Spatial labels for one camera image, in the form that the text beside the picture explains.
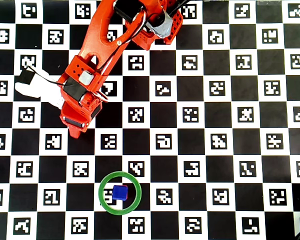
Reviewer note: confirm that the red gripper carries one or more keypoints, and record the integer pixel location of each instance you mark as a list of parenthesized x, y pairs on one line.
[(74, 122)]

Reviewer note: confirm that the red cube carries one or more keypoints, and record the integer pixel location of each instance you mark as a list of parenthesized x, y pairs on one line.
[(127, 186)]

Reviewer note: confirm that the blue cube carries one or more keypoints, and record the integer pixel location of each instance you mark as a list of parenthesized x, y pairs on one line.
[(120, 193)]

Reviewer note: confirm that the red robot base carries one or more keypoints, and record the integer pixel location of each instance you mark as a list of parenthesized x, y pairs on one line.
[(176, 27)]

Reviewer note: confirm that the red robot arm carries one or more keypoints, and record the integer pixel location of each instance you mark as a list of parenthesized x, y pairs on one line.
[(100, 27)]

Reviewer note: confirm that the light grey block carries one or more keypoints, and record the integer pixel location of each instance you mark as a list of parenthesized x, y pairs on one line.
[(86, 78)]

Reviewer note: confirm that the black white checkerboard marker mat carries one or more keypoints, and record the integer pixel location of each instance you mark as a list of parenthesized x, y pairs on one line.
[(215, 150)]

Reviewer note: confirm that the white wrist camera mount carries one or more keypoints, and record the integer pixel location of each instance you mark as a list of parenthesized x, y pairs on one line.
[(32, 90)]

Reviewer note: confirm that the grey duct tape patch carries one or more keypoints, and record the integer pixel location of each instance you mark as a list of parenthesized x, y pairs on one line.
[(162, 27)]

